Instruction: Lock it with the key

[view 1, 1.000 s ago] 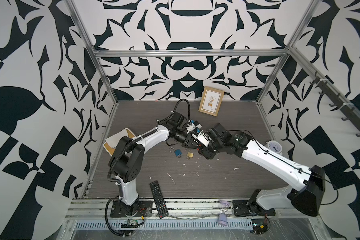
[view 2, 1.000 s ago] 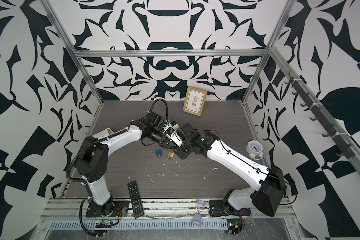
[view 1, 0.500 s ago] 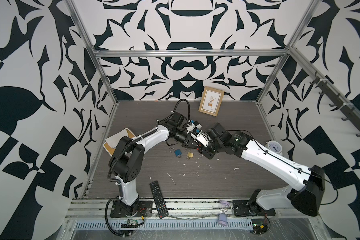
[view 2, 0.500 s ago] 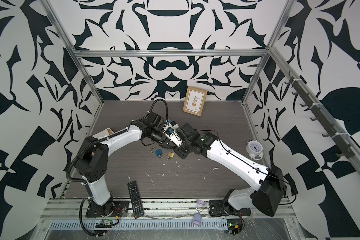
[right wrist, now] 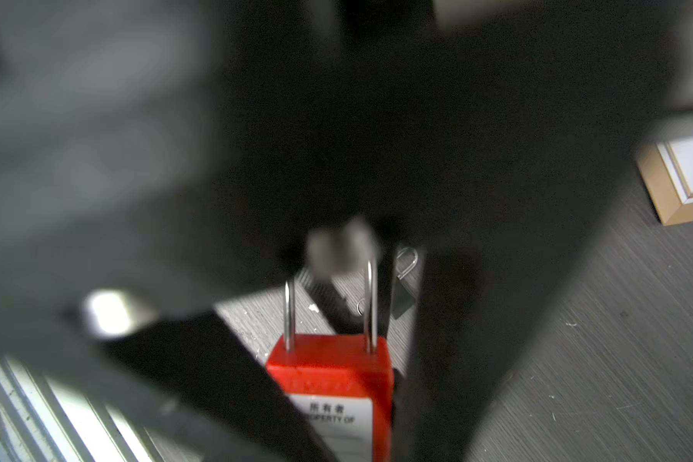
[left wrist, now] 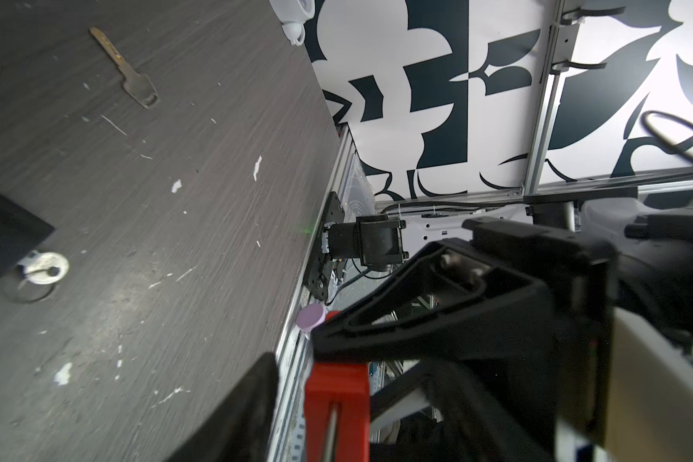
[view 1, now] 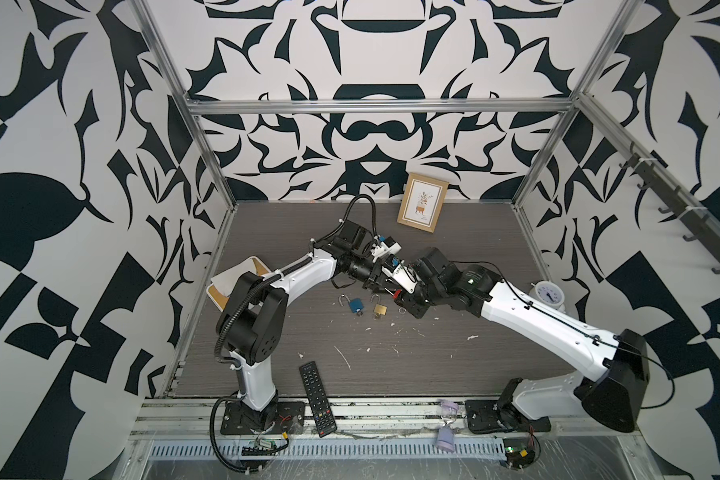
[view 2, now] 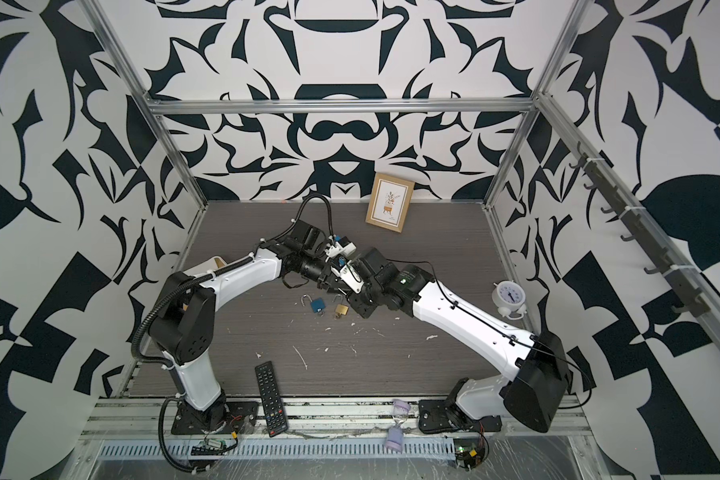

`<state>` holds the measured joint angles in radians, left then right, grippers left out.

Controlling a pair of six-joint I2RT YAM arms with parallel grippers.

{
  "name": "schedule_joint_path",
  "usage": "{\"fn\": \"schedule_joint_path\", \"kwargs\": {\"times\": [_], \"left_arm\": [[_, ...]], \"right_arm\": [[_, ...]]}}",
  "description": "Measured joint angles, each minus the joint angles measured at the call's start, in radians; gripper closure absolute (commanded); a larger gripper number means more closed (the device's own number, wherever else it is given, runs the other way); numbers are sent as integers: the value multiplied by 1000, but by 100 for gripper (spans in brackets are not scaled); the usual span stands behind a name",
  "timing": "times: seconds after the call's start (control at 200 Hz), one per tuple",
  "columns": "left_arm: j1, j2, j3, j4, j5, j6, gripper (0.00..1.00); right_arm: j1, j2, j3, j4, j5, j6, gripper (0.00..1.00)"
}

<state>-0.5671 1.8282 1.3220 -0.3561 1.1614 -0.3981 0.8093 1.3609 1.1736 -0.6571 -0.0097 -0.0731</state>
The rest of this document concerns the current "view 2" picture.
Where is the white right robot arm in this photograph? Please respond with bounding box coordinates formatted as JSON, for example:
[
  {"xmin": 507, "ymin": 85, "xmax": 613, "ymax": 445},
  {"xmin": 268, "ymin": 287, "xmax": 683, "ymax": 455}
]
[{"xmin": 339, "ymin": 264, "xmax": 571, "ymax": 433}]

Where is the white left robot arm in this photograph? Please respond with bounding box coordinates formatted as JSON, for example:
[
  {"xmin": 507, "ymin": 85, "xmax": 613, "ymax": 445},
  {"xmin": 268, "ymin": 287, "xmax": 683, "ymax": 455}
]
[{"xmin": 132, "ymin": 220, "xmax": 356, "ymax": 414}]

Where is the blue padlock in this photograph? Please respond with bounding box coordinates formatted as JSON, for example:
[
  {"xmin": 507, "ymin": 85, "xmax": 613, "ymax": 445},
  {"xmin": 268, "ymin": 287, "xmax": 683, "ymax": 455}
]
[{"xmin": 300, "ymin": 294, "xmax": 326, "ymax": 315}]

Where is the brass padlock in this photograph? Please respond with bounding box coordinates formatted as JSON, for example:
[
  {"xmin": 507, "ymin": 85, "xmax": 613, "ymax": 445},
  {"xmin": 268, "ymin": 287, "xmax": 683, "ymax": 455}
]
[{"xmin": 333, "ymin": 294, "xmax": 349, "ymax": 319}]

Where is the white alarm clock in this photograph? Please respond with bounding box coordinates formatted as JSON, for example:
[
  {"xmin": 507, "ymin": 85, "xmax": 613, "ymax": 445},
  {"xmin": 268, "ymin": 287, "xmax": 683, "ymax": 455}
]
[{"xmin": 492, "ymin": 280, "xmax": 527, "ymax": 321}]

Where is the black remote control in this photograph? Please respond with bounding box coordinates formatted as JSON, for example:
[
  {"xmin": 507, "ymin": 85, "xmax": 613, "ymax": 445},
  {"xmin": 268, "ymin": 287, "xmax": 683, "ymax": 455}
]
[{"xmin": 255, "ymin": 361, "xmax": 288, "ymax": 437}]

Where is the purple hourglass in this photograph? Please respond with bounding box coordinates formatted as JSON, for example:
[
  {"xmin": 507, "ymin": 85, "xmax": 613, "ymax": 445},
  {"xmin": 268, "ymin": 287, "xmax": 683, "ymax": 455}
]
[{"xmin": 384, "ymin": 399, "xmax": 411, "ymax": 453}]

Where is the right circuit board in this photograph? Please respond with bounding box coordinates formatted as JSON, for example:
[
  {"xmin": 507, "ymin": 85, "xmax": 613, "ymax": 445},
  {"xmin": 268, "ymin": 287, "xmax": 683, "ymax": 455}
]
[{"xmin": 454, "ymin": 436, "xmax": 490, "ymax": 471}]

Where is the circuit board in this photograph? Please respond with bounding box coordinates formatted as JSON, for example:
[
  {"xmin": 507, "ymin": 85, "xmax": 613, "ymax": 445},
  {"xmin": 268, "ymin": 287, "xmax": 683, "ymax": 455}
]
[
  {"xmin": 454, "ymin": 436, "xmax": 490, "ymax": 471},
  {"xmin": 191, "ymin": 434, "xmax": 239, "ymax": 456}
]

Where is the left circuit board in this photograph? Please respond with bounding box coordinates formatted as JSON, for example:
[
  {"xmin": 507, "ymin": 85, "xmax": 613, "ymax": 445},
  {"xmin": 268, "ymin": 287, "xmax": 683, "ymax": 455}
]
[{"xmin": 191, "ymin": 434, "xmax": 239, "ymax": 456}]

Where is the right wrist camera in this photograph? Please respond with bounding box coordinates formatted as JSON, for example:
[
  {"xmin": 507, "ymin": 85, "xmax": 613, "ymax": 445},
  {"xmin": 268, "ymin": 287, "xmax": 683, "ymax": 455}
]
[{"xmin": 339, "ymin": 258, "xmax": 365, "ymax": 294}]

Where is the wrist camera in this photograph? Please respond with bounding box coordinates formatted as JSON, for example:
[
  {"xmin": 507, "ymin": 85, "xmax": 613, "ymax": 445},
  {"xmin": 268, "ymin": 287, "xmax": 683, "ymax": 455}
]
[
  {"xmin": 325, "ymin": 237, "xmax": 356, "ymax": 258},
  {"xmin": 339, "ymin": 258, "xmax": 365, "ymax": 294}
]

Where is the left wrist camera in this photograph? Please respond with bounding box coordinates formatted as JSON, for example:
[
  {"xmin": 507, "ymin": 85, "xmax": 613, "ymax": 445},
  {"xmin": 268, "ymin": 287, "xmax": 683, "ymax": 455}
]
[{"xmin": 325, "ymin": 237, "xmax": 356, "ymax": 258}]

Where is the gold picture frame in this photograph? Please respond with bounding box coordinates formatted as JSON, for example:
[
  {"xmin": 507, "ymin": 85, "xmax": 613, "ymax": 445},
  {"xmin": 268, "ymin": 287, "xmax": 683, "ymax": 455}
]
[{"xmin": 365, "ymin": 173, "xmax": 415, "ymax": 233}]

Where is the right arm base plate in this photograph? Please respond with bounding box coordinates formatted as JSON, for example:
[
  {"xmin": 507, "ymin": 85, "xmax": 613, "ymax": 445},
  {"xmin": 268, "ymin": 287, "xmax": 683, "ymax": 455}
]
[{"xmin": 417, "ymin": 399, "xmax": 503, "ymax": 435}]

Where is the black corrugated cable conduit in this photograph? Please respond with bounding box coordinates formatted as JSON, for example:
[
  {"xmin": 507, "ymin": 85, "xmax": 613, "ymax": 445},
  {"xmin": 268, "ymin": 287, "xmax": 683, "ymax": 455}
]
[{"xmin": 130, "ymin": 191, "xmax": 337, "ymax": 475}]

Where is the white slotted cable duct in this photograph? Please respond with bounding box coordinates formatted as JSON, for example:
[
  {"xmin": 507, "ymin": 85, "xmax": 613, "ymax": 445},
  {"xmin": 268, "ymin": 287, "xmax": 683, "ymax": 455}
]
[{"xmin": 98, "ymin": 437, "xmax": 456, "ymax": 461}]

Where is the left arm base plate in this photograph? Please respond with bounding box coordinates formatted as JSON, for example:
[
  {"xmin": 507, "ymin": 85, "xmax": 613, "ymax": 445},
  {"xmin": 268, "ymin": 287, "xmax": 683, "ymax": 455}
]
[{"xmin": 170, "ymin": 401, "xmax": 259, "ymax": 435}]

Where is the grey wall hook rack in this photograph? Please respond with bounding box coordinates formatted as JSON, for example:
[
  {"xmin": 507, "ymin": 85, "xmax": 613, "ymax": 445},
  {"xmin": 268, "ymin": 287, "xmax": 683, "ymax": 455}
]
[{"xmin": 571, "ymin": 151, "xmax": 711, "ymax": 318}]

